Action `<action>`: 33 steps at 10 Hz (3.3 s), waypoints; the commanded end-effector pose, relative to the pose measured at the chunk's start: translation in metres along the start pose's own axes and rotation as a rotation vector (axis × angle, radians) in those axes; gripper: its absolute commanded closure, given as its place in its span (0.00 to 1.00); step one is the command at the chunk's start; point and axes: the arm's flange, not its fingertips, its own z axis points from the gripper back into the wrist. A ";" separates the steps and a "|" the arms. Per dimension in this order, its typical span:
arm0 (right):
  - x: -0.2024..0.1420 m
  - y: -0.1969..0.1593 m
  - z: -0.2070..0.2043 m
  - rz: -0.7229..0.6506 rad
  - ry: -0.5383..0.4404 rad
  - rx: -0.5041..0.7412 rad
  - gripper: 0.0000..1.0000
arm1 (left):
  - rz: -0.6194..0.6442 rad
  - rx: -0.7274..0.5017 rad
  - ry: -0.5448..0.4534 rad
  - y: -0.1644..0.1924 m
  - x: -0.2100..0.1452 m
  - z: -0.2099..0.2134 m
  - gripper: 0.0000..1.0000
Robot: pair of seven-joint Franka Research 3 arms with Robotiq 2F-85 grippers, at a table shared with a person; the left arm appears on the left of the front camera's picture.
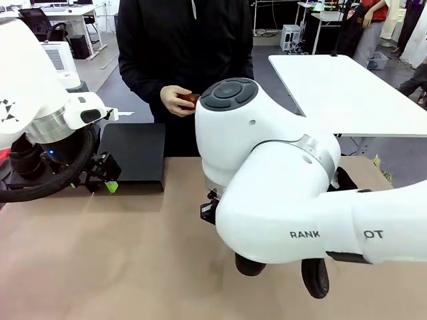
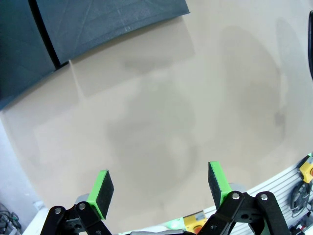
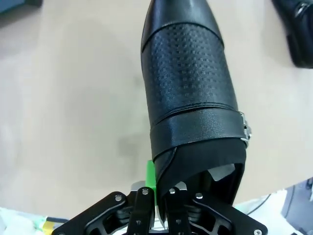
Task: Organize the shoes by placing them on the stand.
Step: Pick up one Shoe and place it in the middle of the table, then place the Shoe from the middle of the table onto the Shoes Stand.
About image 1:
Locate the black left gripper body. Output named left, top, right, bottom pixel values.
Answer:
left=39, top=131, right=93, bottom=168

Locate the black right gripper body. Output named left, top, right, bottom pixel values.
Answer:
left=199, top=188, right=220, bottom=225

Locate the red wooden shoe brush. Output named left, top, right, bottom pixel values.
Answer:
left=178, top=93, right=202, bottom=109

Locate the person's right forearm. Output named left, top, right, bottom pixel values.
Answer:
left=118, top=63, right=164, bottom=101

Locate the person's right hand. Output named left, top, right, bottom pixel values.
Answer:
left=159, top=85, right=196, bottom=118

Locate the white air purifier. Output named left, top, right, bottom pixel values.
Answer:
left=41, top=41, right=83, bottom=90

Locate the black computer tower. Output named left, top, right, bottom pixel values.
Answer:
left=69, top=34, right=90, bottom=60

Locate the black mesh office chair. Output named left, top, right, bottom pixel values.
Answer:
left=18, top=8, right=71, bottom=43

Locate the white office desk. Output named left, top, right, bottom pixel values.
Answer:
left=0, top=5, right=108, bottom=61

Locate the person torso in black jacket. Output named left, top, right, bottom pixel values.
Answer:
left=117, top=0, right=255, bottom=157

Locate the large white table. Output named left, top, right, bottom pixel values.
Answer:
left=268, top=55, right=427, bottom=138

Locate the white computer case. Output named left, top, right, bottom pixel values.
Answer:
left=282, top=24, right=303, bottom=53

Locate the black clamp pole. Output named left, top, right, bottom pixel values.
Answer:
left=331, top=0, right=351, bottom=58

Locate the grey plastic bin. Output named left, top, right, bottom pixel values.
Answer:
left=366, top=51, right=390, bottom=70

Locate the white-legged work table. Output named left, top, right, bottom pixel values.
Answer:
left=296, top=1, right=346, bottom=56

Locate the black hanging apron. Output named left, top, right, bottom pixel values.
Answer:
left=336, top=3, right=366, bottom=57

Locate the figure in red top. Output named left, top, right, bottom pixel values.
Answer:
left=352, top=0, right=390, bottom=69

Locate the seated person's dark leg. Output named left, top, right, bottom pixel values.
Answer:
left=398, top=63, right=427, bottom=107

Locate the cream hanging garment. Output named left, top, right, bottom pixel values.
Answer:
left=380, top=0, right=403, bottom=47

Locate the black sleeved right arm cable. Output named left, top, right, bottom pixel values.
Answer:
left=302, top=259, right=330, bottom=299

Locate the black velcro strap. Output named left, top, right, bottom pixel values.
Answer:
left=326, top=250, right=373, bottom=265

